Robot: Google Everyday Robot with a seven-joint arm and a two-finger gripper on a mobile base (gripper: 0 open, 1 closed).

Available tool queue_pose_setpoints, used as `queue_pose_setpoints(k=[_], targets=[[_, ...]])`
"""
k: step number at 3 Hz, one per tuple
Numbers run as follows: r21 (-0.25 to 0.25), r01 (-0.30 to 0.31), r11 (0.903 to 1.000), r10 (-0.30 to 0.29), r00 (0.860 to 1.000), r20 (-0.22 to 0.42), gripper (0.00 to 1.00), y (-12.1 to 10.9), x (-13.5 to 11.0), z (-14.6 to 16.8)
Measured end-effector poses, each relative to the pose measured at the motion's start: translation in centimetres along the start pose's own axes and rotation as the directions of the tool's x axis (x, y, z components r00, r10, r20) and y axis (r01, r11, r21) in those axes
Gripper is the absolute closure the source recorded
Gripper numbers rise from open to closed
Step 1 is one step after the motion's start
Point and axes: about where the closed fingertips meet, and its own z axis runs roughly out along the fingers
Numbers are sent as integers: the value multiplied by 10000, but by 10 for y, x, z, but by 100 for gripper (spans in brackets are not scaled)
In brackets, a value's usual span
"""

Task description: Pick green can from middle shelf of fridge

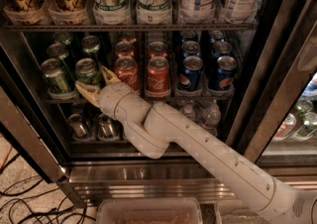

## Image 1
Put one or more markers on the front left coca-cola can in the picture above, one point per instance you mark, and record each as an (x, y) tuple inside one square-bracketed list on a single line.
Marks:
[(126, 70)]

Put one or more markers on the glass fridge door right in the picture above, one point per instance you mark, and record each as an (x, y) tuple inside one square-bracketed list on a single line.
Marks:
[(281, 133)]

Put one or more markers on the middle water bottle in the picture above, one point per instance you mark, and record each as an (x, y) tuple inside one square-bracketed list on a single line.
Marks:
[(188, 111)]

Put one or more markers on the back right pepsi can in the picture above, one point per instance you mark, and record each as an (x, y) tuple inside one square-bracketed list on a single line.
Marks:
[(216, 36)]

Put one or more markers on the front left pepsi can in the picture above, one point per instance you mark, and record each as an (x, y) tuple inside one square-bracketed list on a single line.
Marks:
[(190, 73)]

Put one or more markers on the middle left pepsi can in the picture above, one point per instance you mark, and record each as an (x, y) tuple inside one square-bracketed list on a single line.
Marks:
[(190, 48)]

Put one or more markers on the clear plastic bin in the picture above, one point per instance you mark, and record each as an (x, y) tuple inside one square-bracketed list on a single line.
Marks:
[(236, 212), (174, 210)]

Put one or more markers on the right water bottle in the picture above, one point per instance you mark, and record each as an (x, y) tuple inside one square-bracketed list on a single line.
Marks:
[(210, 119)]

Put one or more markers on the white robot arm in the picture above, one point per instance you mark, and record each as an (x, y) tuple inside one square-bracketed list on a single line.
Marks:
[(151, 128)]

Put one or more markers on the back left coca-cola can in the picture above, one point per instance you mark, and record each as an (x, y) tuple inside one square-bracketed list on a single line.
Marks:
[(130, 37)]

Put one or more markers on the coca-cola can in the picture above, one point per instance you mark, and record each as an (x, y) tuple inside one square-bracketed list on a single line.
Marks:
[(124, 49), (157, 75), (157, 48), (126, 70), (130, 37)]

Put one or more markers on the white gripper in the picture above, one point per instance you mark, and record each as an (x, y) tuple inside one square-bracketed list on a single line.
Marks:
[(109, 98)]

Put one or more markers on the green can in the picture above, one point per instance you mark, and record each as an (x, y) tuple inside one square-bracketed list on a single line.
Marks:
[(91, 46), (88, 72), (57, 78), (66, 38), (61, 52)]

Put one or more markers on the back left pepsi can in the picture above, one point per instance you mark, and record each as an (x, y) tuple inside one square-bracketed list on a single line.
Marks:
[(184, 36)]

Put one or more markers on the silver slim can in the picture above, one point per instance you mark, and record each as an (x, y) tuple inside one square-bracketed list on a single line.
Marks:
[(78, 126), (108, 129)]

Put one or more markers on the middle silver slim can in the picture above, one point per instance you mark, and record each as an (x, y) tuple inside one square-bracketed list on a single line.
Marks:
[(108, 129)]

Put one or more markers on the front right pepsi can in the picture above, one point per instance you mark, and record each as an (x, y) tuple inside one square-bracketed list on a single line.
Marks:
[(223, 73)]

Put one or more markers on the middle right pepsi can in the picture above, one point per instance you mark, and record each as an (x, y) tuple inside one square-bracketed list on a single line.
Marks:
[(221, 49)]

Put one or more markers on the middle right coca-cola can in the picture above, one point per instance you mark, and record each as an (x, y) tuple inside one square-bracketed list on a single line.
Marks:
[(157, 48)]

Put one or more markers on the steel fridge cabinet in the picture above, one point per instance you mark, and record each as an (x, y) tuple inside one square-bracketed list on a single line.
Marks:
[(98, 171)]

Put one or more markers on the left silver slim can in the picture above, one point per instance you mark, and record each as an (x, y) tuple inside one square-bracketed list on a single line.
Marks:
[(78, 126)]

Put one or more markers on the right clear plastic bin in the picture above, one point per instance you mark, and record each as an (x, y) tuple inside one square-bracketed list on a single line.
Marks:
[(236, 212)]

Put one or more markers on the left clear plastic bin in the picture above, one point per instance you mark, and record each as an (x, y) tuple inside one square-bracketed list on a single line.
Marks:
[(174, 210)]

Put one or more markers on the front right coca-cola can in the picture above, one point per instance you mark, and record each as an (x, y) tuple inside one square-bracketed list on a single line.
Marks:
[(157, 75)]

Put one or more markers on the open fridge door left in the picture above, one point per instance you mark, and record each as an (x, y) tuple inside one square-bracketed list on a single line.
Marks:
[(25, 135)]

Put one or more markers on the pepsi can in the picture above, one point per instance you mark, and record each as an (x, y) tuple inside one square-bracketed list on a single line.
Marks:
[(190, 73), (221, 49), (190, 48), (223, 73), (184, 36), (216, 36)]

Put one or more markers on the top wire shelf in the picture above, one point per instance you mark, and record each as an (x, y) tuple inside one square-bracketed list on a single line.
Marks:
[(121, 28)]

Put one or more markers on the water bottle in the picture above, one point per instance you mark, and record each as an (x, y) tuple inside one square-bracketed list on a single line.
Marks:
[(188, 111), (210, 119)]

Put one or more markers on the middle left coca-cola can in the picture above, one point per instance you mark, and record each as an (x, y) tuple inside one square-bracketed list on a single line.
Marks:
[(124, 49)]

